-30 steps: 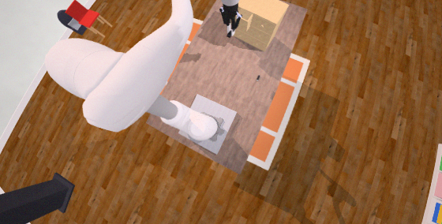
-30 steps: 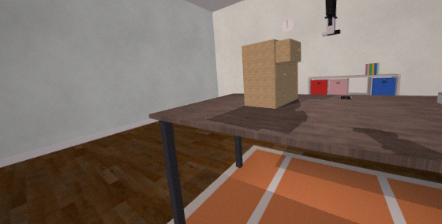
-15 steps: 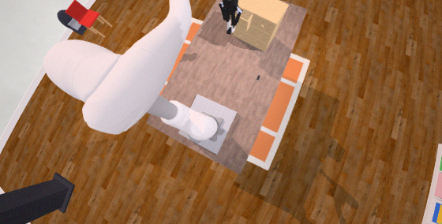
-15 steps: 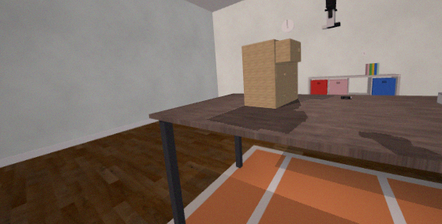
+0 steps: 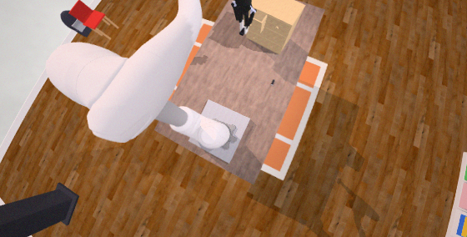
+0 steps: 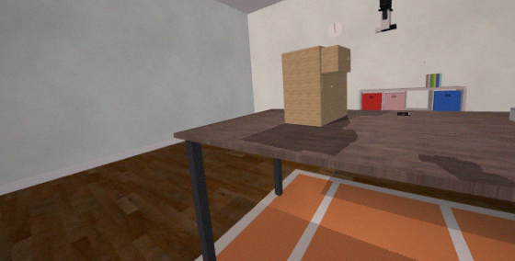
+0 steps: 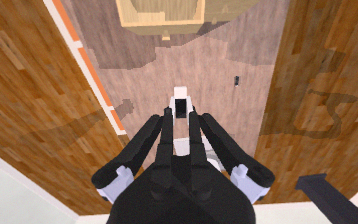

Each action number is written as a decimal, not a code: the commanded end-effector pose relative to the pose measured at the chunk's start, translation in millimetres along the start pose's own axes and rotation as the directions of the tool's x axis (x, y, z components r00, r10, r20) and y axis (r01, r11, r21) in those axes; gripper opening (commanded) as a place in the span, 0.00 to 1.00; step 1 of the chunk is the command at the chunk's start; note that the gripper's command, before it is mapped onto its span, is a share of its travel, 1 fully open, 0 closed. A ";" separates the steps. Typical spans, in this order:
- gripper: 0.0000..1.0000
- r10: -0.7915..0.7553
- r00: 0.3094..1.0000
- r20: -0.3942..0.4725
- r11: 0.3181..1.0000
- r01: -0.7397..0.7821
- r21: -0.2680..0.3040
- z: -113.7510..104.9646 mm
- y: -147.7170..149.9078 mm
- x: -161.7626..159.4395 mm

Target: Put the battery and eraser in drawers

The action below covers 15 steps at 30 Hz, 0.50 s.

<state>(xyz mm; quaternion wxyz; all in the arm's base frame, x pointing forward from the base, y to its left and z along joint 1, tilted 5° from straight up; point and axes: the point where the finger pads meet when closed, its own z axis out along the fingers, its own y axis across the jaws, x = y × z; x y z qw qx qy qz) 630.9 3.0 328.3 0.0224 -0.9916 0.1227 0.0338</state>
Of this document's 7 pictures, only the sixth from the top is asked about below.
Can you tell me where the light wooden chest of drawers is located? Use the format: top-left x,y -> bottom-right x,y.
281,46 -> 347,127

